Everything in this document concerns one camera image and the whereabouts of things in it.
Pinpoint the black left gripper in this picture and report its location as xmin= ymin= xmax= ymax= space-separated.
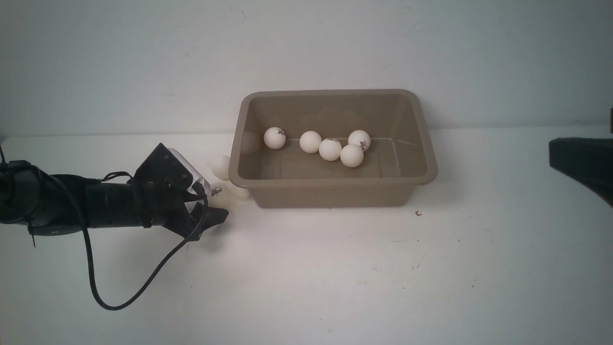
xmin=132 ymin=178 xmax=229 ymax=238

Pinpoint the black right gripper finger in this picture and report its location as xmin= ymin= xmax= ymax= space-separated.
xmin=549 ymin=138 xmax=613 ymax=206

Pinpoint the white logo ball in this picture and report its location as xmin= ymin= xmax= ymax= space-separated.
xmin=319 ymin=138 xmax=343 ymax=161
xmin=263 ymin=127 xmax=286 ymax=150

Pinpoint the white logo ball corner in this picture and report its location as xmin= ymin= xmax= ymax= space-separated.
xmin=207 ymin=184 xmax=232 ymax=209
xmin=347 ymin=130 xmax=371 ymax=151

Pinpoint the beige plastic bin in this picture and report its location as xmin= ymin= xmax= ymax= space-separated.
xmin=228 ymin=89 xmax=438 ymax=209

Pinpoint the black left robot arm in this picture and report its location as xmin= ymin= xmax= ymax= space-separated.
xmin=0 ymin=160 xmax=228 ymax=241

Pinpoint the left camera cable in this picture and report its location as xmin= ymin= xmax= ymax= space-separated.
xmin=43 ymin=168 xmax=209 ymax=311

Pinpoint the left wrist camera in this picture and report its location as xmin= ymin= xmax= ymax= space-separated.
xmin=134 ymin=143 xmax=211 ymax=195

